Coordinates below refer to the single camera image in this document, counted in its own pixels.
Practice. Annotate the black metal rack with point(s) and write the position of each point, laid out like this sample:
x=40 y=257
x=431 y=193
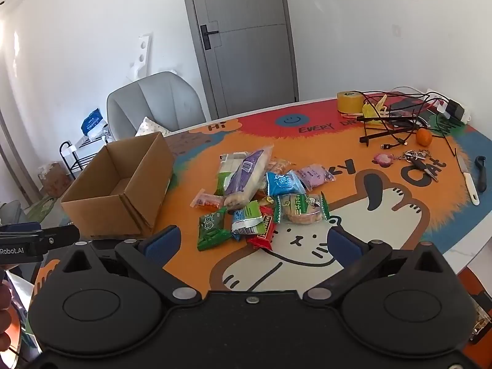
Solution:
x=82 y=153

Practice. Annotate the black peeler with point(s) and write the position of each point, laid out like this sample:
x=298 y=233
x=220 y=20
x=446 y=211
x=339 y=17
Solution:
x=481 y=175

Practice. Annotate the yellow plastic bag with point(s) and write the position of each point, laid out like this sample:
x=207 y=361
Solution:
x=371 y=109

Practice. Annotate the green and blue snack packet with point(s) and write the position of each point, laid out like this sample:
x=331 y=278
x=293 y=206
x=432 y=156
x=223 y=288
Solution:
x=248 y=219

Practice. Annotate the clear white green snack packet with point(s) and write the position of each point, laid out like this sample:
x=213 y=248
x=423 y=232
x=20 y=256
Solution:
x=224 y=171

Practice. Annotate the small red-orange snack packet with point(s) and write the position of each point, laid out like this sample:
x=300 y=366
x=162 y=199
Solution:
x=205 y=200

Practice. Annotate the clear green-edged cracker packet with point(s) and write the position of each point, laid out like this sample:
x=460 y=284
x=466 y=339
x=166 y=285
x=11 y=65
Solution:
x=301 y=208

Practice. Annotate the yellow tape roll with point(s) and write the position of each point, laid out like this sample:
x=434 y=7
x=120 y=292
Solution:
x=349 y=103

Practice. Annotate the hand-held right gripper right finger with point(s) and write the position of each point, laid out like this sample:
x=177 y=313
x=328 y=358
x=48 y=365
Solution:
x=344 y=245

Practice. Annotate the lilac snack packet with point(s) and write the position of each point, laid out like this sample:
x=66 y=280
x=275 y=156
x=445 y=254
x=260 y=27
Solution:
x=316 y=176

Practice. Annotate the person's left hand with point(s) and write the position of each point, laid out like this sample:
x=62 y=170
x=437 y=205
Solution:
x=4 y=315

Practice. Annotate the grey door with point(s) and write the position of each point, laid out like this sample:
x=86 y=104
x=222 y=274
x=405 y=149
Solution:
x=246 y=46

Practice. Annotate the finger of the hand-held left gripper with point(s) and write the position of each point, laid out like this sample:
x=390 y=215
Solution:
x=59 y=236
x=19 y=228

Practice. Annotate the blue and white packet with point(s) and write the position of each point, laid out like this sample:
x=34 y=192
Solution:
x=92 y=123

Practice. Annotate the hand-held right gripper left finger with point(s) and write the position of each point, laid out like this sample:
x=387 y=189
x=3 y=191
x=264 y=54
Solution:
x=163 y=244

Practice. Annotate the long purple snack packet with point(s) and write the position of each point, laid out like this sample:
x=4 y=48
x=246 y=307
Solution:
x=246 y=178

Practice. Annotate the orange tangerine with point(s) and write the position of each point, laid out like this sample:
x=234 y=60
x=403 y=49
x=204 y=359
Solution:
x=424 y=137

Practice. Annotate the black charger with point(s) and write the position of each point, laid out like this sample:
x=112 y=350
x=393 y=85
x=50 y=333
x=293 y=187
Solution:
x=455 y=108

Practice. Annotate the white power strip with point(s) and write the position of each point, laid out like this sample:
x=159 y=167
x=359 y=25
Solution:
x=467 y=117

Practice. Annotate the grey chair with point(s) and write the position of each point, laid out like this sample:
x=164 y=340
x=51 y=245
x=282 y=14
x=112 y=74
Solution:
x=153 y=100

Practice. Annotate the red snack packet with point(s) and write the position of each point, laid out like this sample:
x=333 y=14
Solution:
x=265 y=234

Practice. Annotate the small brown cardboard box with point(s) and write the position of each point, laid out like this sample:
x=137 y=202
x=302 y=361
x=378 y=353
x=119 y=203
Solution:
x=53 y=180

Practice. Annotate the bunch of keys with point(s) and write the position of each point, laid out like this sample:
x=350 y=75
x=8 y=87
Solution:
x=421 y=161

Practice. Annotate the black folding stand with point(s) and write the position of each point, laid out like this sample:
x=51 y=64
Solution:
x=384 y=134

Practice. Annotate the white wall switch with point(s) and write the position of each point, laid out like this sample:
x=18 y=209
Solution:
x=397 y=31

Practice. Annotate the orange biscuit packet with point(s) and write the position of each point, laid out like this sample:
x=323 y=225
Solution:
x=280 y=165

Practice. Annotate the white foam board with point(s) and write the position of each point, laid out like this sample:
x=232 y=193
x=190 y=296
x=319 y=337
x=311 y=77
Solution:
x=141 y=57

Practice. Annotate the orange cat printed table mat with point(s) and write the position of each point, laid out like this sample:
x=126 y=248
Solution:
x=299 y=150

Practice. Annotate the green floor mat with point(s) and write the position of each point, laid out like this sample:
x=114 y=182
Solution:
x=44 y=207

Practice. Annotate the dark green snack packet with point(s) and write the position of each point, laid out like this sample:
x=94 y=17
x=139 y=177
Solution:
x=212 y=230

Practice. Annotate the white dotted cushion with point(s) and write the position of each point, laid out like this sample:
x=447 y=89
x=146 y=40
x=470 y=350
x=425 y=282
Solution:
x=151 y=127

